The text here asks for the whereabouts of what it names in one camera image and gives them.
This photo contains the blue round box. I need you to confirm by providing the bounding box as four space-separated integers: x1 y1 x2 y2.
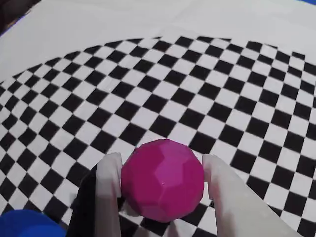
0 209 67 237

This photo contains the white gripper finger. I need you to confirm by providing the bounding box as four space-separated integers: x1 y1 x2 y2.
69 152 124 237
202 154 304 237

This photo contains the pink faceted ball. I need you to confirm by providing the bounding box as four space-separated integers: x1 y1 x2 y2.
120 139 205 224

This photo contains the black white checkerboard sheet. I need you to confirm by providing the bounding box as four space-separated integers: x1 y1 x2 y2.
0 0 316 237

